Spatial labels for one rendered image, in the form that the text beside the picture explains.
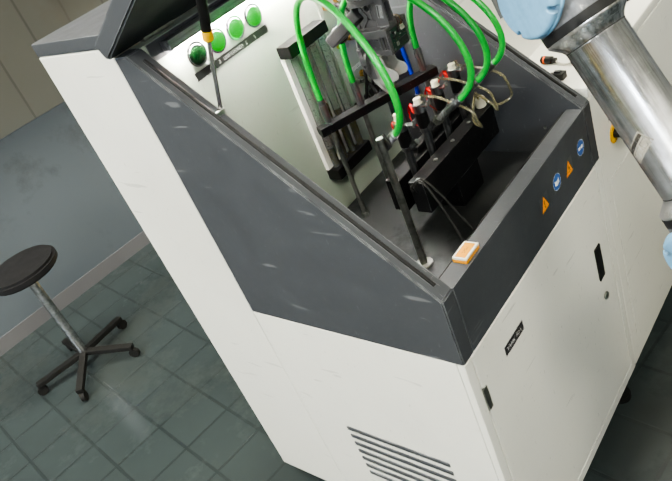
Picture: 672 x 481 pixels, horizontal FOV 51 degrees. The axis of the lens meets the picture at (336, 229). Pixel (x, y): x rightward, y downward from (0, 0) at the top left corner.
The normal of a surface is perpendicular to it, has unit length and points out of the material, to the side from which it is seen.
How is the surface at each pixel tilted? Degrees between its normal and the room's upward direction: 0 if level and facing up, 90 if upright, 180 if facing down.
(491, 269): 90
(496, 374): 90
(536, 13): 83
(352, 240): 90
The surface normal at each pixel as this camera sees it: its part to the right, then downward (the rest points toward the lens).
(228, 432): -0.34, -0.79
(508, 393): 0.75, 0.10
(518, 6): -0.85, 0.42
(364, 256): -0.57, 0.61
